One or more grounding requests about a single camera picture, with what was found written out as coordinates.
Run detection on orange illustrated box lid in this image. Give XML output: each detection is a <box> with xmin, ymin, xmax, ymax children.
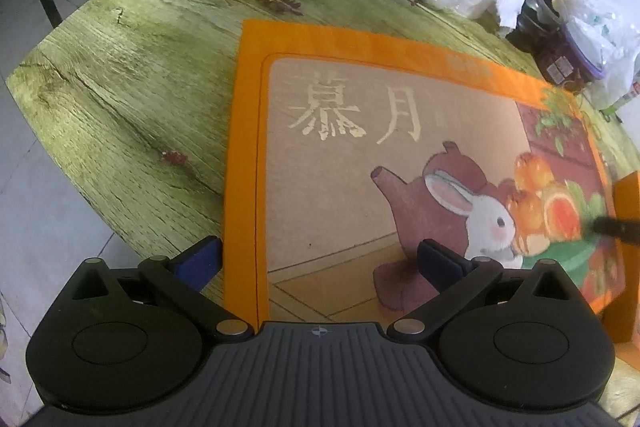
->
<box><xmin>222</xmin><ymin>21</ymin><xmax>628</xmax><ymax>333</ymax></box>

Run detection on purple lidded food can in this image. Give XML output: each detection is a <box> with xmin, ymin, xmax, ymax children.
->
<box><xmin>535</xmin><ymin>19</ymin><xmax>608</xmax><ymax>94</ymax></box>

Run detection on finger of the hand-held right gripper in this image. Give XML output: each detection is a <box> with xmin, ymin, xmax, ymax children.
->
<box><xmin>590</xmin><ymin>216</ymin><xmax>640</xmax><ymax>246</ymax></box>

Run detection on white plastic bag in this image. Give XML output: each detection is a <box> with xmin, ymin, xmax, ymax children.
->
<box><xmin>565</xmin><ymin>0</ymin><xmax>640</xmax><ymax>110</ymax></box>

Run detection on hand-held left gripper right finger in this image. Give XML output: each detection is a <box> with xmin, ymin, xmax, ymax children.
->
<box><xmin>389</xmin><ymin>237</ymin><xmax>574</xmax><ymax>344</ymax></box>

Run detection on wood-pattern desktop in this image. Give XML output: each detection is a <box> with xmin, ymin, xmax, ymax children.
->
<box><xmin>5</xmin><ymin>0</ymin><xmax>640</xmax><ymax>427</ymax></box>

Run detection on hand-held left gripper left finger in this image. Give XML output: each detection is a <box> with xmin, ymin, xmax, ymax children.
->
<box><xmin>71</xmin><ymin>236</ymin><xmax>254</xmax><ymax>343</ymax></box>

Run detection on orange cardboard box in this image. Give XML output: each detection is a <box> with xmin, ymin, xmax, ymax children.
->
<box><xmin>602</xmin><ymin>172</ymin><xmax>640</xmax><ymax>345</ymax></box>

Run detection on glass jar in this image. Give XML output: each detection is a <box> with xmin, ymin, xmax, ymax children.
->
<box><xmin>507</xmin><ymin>0</ymin><xmax>571</xmax><ymax>52</ymax></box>

